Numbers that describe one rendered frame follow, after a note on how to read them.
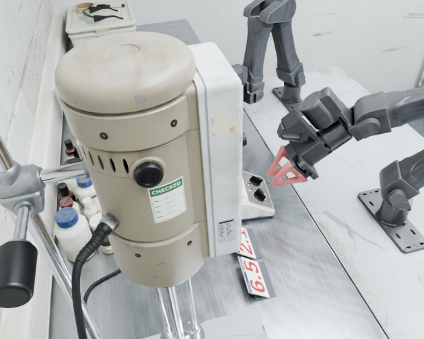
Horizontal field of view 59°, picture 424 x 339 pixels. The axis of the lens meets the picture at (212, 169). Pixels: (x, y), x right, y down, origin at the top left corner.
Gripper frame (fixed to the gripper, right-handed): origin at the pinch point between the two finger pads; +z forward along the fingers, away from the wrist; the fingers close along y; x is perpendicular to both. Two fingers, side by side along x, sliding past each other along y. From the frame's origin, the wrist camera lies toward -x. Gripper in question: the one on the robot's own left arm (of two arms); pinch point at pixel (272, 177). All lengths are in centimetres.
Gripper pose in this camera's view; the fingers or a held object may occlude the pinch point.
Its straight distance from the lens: 88.8
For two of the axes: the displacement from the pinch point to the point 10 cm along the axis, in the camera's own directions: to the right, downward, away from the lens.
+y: 1.0, 6.5, -7.6
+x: 6.8, 5.1, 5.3
